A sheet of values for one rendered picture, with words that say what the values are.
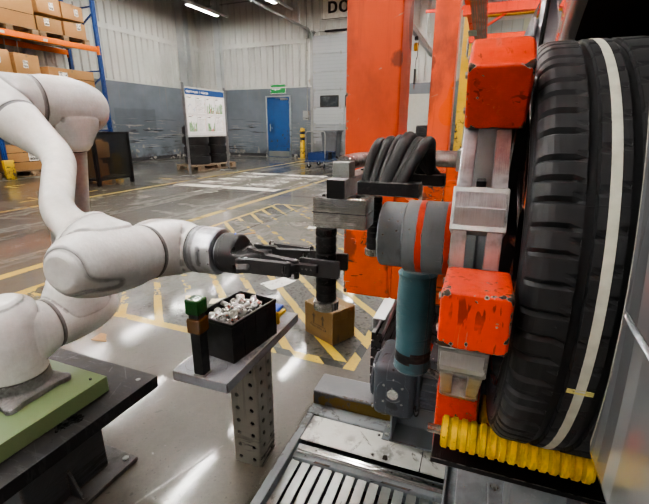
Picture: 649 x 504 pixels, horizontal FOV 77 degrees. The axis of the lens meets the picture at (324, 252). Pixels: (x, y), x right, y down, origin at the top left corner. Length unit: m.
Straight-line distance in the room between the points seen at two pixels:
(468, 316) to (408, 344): 0.54
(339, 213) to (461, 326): 0.27
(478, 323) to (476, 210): 0.14
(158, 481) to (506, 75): 1.42
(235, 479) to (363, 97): 1.23
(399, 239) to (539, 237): 0.33
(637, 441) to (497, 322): 0.16
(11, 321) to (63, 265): 0.65
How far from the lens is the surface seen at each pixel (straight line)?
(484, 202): 0.54
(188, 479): 1.53
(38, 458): 1.29
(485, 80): 0.57
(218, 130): 10.47
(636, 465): 0.40
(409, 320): 0.98
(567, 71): 0.61
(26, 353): 1.36
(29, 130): 1.08
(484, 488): 1.20
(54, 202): 0.83
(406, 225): 0.76
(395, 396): 1.27
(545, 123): 0.55
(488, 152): 0.77
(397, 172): 0.60
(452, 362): 0.61
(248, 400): 1.36
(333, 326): 2.07
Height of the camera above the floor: 1.05
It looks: 17 degrees down
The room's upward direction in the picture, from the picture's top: straight up
